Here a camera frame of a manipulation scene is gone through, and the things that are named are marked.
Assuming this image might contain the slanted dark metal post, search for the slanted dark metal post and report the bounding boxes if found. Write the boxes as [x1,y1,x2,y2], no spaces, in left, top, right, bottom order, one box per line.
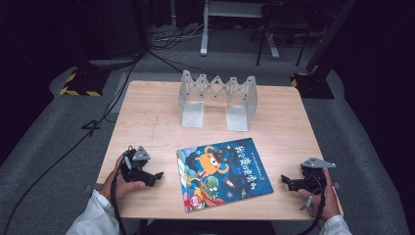
[304,0,360,74]

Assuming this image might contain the blue cartoon picture book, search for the blue cartoon picture book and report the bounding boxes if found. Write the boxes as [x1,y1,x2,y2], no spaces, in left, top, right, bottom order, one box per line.
[176,137,275,213]

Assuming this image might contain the white expandable book stand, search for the white expandable book stand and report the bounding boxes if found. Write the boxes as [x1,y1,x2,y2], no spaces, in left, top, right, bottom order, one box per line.
[177,69,258,133]

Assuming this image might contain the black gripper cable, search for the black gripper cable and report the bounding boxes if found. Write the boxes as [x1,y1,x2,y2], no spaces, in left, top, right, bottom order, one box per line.
[110,174,127,235]
[298,170,327,235]

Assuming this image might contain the grey plug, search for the grey plug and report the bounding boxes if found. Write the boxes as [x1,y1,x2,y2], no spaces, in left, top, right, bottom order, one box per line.
[300,194,314,212]

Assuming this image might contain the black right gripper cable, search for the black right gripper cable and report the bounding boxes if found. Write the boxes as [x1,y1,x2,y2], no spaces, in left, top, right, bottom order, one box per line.
[298,170,327,235]

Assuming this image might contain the person's left hand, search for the person's left hand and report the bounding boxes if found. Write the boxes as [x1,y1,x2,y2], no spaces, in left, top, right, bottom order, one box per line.
[103,156,147,201]

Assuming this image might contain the black stand base striped edge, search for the black stand base striped edge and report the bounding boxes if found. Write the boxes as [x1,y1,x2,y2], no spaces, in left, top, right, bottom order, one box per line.
[59,67,112,98]
[290,71,336,100]

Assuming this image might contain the white desk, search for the white desk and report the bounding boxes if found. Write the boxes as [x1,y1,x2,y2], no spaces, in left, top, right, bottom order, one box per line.
[200,0,281,60]

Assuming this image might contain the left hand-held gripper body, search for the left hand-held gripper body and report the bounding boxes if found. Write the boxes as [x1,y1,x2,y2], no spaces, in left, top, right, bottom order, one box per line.
[119,145,158,188]

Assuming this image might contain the black chair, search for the black chair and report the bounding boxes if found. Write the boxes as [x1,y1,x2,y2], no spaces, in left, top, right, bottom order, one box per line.
[249,2,322,68]

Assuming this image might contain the bundle of floor cables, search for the bundle of floor cables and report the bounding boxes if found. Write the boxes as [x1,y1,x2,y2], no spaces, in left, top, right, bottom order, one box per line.
[149,23,209,51]

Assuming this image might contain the person's right hand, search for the person's right hand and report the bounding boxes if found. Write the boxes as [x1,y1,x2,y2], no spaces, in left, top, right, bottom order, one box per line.
[297,167,342,221]

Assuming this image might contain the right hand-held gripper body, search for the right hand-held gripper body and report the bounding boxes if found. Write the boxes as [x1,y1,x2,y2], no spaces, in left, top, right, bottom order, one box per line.
[293,157,337,196]

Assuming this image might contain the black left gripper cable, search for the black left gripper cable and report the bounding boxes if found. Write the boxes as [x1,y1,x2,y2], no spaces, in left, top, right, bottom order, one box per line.
[110,174,127,235]

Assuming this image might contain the long black floor cable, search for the long black floor cable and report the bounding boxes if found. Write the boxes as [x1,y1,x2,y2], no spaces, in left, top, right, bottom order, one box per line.
[0,48,184,234]

